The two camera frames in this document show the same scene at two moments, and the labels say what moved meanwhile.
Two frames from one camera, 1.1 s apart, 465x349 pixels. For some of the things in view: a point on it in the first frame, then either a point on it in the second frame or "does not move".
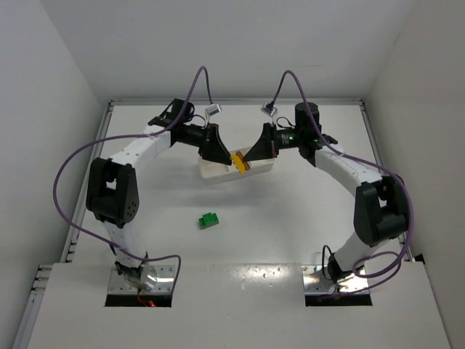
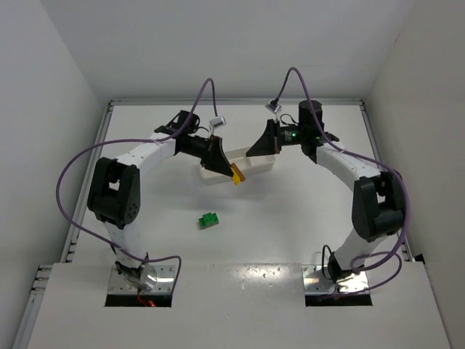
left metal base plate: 163,283 does not move
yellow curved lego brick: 238,163 to 236,179
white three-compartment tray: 213,172 does not move
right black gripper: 270,138 does not move
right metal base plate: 314,282 does not move
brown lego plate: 245,164 to 240,175
